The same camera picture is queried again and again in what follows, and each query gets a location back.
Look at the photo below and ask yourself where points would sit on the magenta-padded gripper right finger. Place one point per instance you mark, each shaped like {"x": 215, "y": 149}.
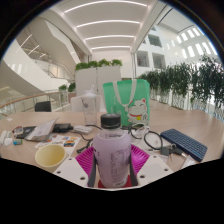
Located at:
{"x": 153, "y": 168}

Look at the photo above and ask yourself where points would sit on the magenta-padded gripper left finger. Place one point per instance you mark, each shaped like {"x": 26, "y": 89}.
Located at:
{"x": 70, "y": 170}

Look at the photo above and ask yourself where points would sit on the purple drink bottle black cap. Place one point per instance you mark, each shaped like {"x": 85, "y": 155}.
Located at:
{"x": 111, "y": 153}

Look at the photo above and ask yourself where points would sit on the pale yellow mug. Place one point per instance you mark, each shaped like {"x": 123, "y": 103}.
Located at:
{"x": 50, "y": 156}

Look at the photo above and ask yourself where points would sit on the bunch of keys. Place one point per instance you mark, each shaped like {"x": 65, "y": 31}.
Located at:
{"x": 171, "y": 150}

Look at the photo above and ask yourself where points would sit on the colourful sticker sheet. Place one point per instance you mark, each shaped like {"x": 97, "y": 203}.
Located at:
{"x": 61, "y": 141}

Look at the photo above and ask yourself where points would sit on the dark blue keyboard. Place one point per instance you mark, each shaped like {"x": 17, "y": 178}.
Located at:
{"x": 183, "y": 144}

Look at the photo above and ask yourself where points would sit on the white charger block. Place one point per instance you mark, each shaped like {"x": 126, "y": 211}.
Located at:
{"x": 82, "y": 129}

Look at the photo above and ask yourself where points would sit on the black power brick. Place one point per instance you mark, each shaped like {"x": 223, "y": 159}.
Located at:
{"x": 62, "y": 127}

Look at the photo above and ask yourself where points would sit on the black tablet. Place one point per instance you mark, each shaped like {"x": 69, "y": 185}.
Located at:
{"x": 27, "y": 131}

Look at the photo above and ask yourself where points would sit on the small teal packet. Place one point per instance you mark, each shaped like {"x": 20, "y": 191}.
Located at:
{"x": 17, "y": 142}

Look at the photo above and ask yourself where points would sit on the clear plastic tumbler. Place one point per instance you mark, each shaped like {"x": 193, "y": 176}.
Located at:
{"x": 89, "y": 111}

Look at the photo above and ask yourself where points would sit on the white chair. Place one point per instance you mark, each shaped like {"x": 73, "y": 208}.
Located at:
{"x": 75, "y": 104}

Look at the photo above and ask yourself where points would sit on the small red black case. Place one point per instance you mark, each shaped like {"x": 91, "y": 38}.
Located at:
{"x": 17, "y": 129}

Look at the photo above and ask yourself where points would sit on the white computer mouse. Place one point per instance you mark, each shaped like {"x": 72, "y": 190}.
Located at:
{"x": 8, "y": 142}

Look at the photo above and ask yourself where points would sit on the black office chair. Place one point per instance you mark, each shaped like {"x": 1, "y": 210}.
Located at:
{"x": 43, "y": 106}

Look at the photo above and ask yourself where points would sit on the white power adapter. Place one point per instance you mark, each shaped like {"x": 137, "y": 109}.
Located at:
{"x": 2, "y": 136}

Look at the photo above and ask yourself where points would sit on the green tote bag cat print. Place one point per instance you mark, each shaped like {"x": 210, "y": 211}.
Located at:
{"x": 125, "y": 96}

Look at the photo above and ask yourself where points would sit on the white paper slip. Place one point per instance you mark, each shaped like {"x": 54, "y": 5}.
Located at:
{"x": 9, "y": 119}

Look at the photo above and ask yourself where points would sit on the small potted green plants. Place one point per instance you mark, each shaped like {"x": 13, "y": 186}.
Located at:
{"x": 66, "y": 87}

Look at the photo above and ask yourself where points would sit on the row of leafy green trees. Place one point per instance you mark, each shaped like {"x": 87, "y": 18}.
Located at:
{"x": 186, "y": 80}

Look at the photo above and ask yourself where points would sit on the tall white cabinet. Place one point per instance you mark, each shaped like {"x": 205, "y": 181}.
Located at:
{"x": 96, "y": 78}

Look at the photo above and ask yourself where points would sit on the green shrubs in planter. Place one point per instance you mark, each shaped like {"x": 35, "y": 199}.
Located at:
{"x": 98, "y": 63}

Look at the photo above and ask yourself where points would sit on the ceiling light strips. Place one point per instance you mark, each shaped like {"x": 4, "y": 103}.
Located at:
{"x": 106, "y": 22}

